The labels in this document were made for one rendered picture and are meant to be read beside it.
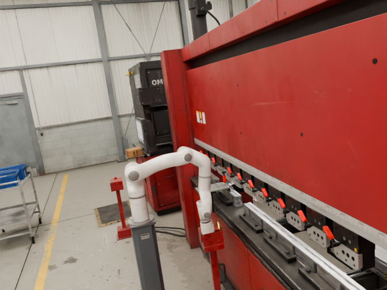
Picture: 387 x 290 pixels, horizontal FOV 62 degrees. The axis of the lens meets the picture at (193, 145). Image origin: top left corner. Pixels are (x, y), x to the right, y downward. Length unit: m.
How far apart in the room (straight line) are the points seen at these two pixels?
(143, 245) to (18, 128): 7.48
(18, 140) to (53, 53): 2.46
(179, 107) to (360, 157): 2.53
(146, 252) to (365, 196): 1.59
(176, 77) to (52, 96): 6.23
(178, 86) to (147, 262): 1.91
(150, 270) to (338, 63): 1.86
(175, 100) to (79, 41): 6.22
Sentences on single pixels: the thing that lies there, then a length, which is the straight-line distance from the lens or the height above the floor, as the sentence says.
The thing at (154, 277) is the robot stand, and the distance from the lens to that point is 2.57.
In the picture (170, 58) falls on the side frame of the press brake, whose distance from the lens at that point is 3.59.
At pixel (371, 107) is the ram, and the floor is 1.77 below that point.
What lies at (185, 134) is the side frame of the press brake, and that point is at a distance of 3.63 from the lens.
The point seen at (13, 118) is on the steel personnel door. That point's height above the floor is 1.60.
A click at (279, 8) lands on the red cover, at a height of 2.22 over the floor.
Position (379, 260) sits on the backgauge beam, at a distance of 1.91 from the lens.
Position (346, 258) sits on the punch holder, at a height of 1.13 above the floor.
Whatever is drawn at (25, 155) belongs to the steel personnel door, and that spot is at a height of 0.63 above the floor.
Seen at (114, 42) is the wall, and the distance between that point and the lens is 9.54.
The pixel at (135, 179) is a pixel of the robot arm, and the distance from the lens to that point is 2.24.
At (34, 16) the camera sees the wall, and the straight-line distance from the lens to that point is 9.67.
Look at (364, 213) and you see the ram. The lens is 1.41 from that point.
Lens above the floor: 1.93
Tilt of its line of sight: 11 degrees down
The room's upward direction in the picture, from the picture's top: 7 degrees counter-clockwise
